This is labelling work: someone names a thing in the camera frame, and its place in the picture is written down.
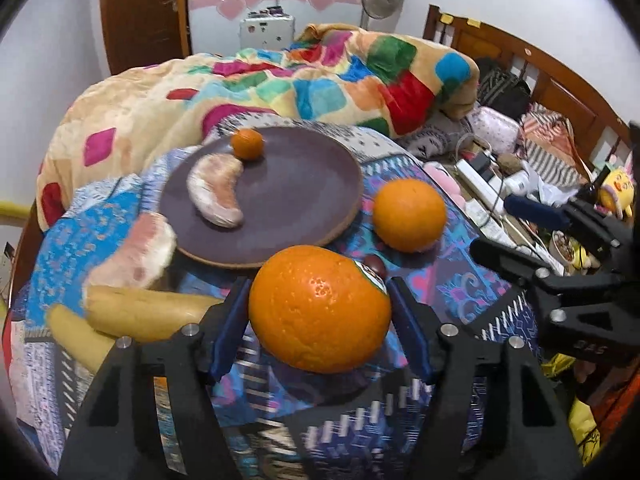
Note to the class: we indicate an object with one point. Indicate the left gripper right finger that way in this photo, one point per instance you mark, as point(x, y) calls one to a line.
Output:
point(441, 356)

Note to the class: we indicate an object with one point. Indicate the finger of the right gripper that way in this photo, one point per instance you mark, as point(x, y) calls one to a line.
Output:
point(519, 269)
point(576, 218)

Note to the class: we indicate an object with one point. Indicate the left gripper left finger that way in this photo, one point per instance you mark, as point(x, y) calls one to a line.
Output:
point(210, 353)

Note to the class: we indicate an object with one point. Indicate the pomelo segment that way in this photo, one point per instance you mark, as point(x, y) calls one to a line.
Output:
point(211, 186)
point(142, 258)

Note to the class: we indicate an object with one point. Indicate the dark red jujube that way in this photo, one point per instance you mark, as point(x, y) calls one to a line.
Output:
point(376, 264)

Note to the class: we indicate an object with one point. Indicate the large orange with sticker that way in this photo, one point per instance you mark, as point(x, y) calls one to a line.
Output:
point(318, 311)

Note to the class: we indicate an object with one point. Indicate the small mandarin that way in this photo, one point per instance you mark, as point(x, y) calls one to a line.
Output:
point(247, 144)

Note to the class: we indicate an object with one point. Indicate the yellow plush toy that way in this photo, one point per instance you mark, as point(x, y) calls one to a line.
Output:
point(616, 193)

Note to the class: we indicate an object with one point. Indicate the white power strip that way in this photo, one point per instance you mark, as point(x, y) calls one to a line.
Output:
point(481, 188)

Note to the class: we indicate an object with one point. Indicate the wooden headboard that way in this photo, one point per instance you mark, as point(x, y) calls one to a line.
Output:
point(599, 132)

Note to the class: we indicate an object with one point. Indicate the pink plush toy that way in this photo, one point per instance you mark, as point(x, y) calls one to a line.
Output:
point(443, 179)

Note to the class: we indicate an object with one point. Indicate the black clothing pile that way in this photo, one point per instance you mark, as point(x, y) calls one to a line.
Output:
point(501, 90)

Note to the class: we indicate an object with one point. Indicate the grey patterned pillow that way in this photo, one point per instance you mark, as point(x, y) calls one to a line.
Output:
point(440, 135)

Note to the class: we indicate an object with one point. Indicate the dark purple plate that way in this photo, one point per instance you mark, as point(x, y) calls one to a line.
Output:
point(306, 190)

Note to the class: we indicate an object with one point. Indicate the colourful patchwork blanket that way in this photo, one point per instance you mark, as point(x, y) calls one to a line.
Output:
point(333, 73)

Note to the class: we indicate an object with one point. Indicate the yellow foam tube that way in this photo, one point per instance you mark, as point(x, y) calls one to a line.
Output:
point(13, 210)

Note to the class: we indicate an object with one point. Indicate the white suitcase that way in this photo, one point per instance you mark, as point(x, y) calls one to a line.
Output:
point(267, 29)

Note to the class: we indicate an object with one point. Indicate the brown wooden door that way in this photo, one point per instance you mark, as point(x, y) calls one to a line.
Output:
point(144, 32)

